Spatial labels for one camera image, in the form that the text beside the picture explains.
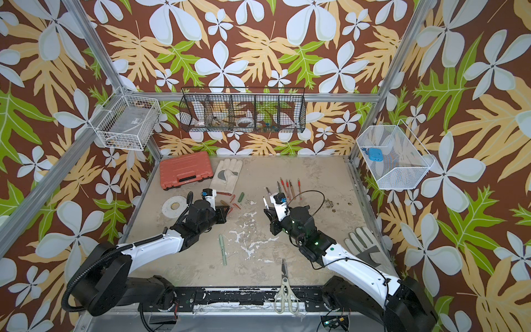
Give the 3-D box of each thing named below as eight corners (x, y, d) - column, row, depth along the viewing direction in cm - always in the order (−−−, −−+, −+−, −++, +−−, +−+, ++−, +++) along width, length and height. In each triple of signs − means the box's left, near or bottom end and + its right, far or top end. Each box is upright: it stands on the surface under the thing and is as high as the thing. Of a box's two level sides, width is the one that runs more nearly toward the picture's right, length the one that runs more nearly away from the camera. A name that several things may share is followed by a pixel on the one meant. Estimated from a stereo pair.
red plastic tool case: (164, 191, 107) (160, 185, 103) (164, 166, 118) (160, 160, 114) (214, 179, 112) (212, 173, 108) (209, 156, 123) (207, 150, 119)
